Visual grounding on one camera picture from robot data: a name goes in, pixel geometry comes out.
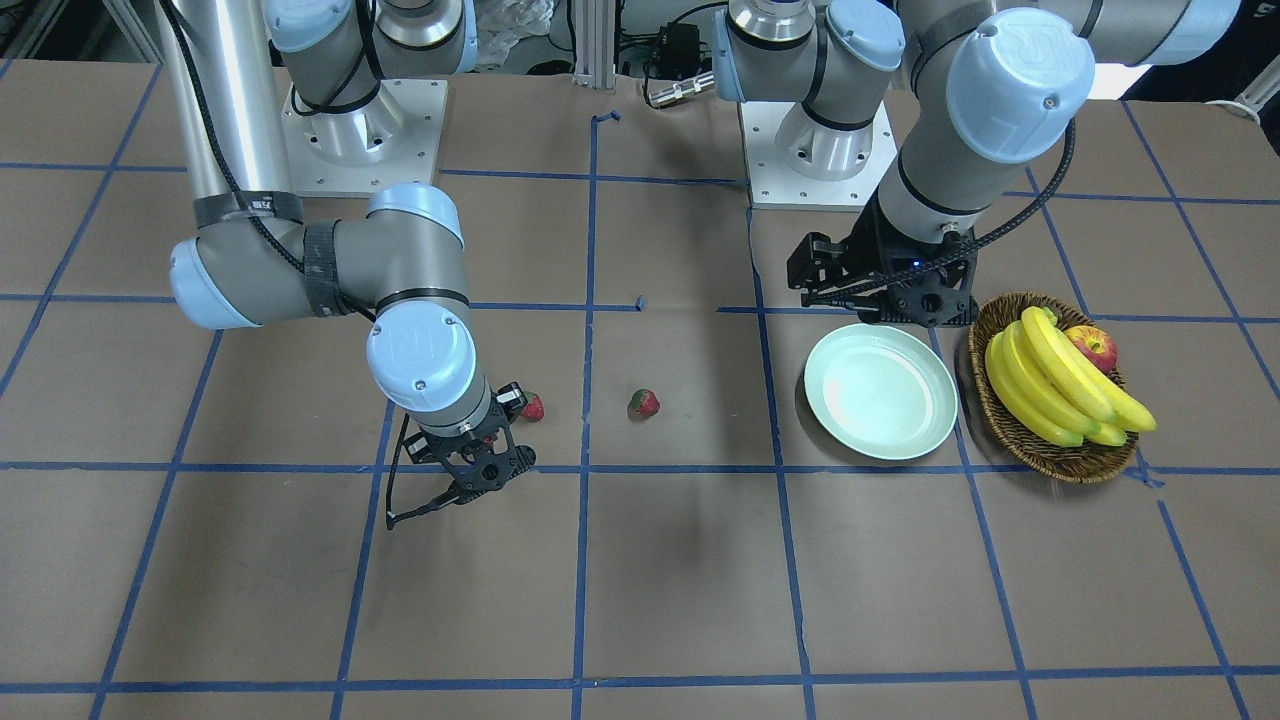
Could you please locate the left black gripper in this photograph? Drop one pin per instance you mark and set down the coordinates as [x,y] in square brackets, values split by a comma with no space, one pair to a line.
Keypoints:
[868,255]

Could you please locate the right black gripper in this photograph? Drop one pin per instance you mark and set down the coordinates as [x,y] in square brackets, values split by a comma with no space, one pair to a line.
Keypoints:
[511,399]

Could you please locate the red strawberry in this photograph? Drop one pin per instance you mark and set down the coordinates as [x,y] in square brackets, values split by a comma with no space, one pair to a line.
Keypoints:
[534,409]
[643,403]

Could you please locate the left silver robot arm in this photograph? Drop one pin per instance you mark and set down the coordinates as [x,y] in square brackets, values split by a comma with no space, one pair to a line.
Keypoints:
[998,85]

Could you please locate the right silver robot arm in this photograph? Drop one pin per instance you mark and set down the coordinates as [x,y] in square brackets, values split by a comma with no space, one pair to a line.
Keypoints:
[273,96]

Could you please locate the pale green plate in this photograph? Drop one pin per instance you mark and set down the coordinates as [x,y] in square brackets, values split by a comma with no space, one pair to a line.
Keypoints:
[880,392]

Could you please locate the yellow banana bunch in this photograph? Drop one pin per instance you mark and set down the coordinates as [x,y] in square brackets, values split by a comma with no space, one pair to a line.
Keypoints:
[1054,391]

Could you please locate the red apple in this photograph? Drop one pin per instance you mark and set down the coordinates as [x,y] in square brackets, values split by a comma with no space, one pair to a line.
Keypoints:
[1095,345]

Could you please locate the woven wicker basket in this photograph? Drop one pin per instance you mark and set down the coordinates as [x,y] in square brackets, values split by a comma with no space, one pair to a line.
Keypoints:
[992,424]

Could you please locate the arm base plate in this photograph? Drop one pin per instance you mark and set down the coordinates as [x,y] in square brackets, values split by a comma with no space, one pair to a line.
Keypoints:
[820,155]
[394,139]

